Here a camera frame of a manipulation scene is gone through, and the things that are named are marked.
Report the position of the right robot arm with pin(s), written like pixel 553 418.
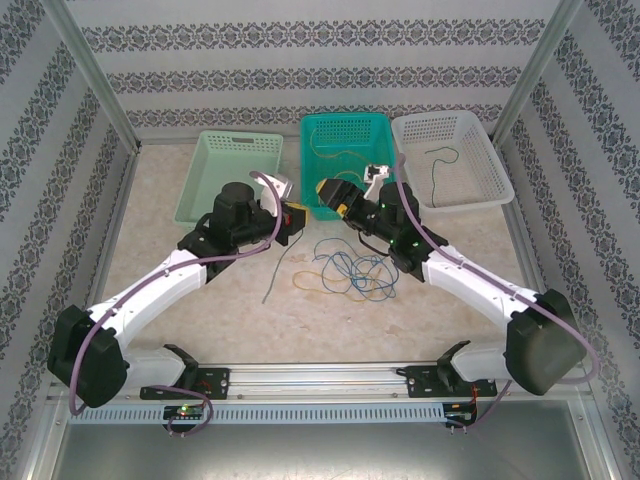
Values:
pixel 475 282

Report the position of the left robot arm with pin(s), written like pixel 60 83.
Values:
pixel 150 285

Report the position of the pale green plastic basket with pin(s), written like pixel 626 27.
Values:
pixel 220 160

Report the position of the teal plastic basket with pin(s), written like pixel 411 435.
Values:
pixel 380 145

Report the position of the white plastic basket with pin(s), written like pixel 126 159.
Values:
pixel 475 170

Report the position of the small circuit board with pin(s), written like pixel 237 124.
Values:
pixel 460 414
pixel 185 411

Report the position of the grey metal panel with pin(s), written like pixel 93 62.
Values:
pixel 320 455

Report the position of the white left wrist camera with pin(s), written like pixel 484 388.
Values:
pixel 275 192

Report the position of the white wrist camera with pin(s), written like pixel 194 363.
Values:
pixel 275 192
pixel 374 180

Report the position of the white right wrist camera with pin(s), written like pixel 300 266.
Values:
pixel 374 180

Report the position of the aluminium side rail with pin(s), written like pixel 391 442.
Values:
pixel 116 215
pixel 517 235

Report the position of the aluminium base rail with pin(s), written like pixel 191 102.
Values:
pixel 315 377

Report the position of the aluminium frame post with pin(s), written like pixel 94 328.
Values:
pixel 95 75
pixel 537 75

